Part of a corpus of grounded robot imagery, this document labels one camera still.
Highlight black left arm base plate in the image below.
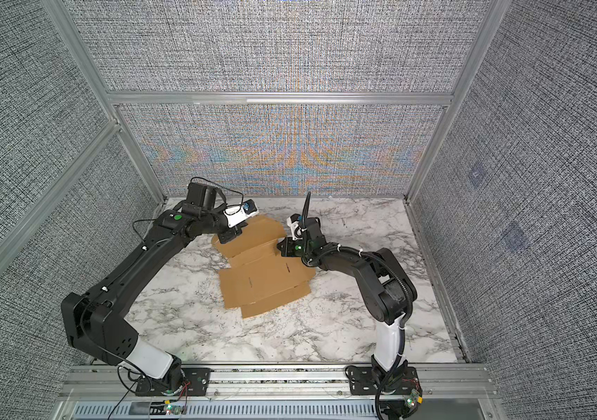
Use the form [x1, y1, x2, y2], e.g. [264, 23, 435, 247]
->
[134, 367, 212, 397]

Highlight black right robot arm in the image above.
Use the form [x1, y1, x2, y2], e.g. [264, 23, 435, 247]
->
[277, 213, 417, 392]

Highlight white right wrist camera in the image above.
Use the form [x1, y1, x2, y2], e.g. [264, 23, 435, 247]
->
[287, 213, 303, 241]

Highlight aluminium front rail frame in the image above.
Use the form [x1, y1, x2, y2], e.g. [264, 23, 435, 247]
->
[50, 362, 507, 419]

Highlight aluminium enclosure frame bars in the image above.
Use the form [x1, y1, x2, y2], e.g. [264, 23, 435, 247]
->
[0, 1, 495, 369]

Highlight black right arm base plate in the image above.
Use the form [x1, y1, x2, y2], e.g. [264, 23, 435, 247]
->
[345, 362, 423, 397]

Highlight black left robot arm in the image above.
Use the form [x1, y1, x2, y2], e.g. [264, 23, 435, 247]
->
[61, 177, 258, 396]

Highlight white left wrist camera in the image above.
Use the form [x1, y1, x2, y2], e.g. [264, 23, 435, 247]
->
[224, 199, 258, 228]

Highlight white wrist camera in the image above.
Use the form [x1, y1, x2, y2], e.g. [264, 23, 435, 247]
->
[224, 199, 258, 228]
[287, 213, 303, 241]

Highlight brown cardboard box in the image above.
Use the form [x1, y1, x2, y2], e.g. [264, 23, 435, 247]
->
[212, 215, 316, 318]

